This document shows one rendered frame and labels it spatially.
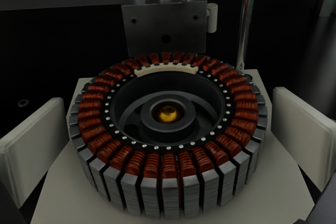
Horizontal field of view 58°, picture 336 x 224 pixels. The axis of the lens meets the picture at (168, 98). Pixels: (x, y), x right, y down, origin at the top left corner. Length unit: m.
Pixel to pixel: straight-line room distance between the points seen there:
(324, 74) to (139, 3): 0.17
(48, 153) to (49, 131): 0.01
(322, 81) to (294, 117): 0.12
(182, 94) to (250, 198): 0.08
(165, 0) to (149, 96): 0.10
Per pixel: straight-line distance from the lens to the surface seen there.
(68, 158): 0.20
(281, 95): 0.18
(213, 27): 0.30
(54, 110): 0.18
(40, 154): 0.17
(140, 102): 0.20
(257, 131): 0.16
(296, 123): 0.17
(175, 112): 0.18
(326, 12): 0.40
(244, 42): 0.24
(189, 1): 0.28
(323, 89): 0.28
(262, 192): 0.18
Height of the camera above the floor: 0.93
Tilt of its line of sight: 41 degrees down
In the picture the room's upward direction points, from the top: 4 degrees counter-clockwise
